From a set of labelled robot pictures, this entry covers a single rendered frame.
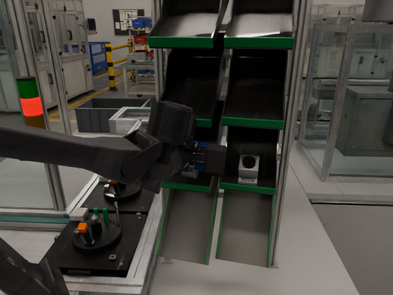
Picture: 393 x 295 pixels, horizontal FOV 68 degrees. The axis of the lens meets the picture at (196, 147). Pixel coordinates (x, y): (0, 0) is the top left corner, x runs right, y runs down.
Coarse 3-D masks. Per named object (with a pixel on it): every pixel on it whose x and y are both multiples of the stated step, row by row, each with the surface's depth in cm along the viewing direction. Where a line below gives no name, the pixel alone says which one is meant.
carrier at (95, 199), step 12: (108, 180) 118; (96, 192) 110; (108, 192) 107; (120, 192) 105; (132, 192) 107; (144, 192) 110; (84, 204) 103; (96, 204) 103; (108, 204) 103; (120, 204) 103; (132, 204) 103; (144, 204) 103
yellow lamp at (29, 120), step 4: (28, 116) 83; (32, 116) 84; (36, 116) 84; (40, 116) 85; (28, 120) 84; (32, 120) 84; (36, 120) 84; (40, 120) 85; (44, 120) 88; (28, 124) 84; (32, 124) 84; (36, 124) 85; (40, 124) 85; (44, 124) 87; (44, 128) 87
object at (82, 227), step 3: (84, 222) 78; (87, 222) 78; (78, 225) 76; (81, 225) 76; (84, 225) 76; (87, 225) 77; (78, 228) 75; (81, 228) 75; (84, 228) 75; (87, 228) 77; (78, 231) 76; (81, 231) 76; (84, 231) 76; (87, 231) 78; (84, 234) 77; (87, 234) 78; (84, 237) 79; (87, 237) 78; (90, 237) 80; (87, 240) 80; (90, 240) 80
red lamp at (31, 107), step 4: (20, 100) 82; (24, 100) 82; (28, 100) 82; (32, 100) 82; (36, 100) 83; (24, 104) 82; (28, 104) 82; (32, 104) 82; (36, 104) 83; (40, 104) 85; (24, 108) 83; (28, 108) 82; (32, 108) 83; (36, 108) 83; (40, 108) 85; (24, 112) 83; (28, 112) 83; (32, 112) 83; (36, 112) 84; (40, 112) 85
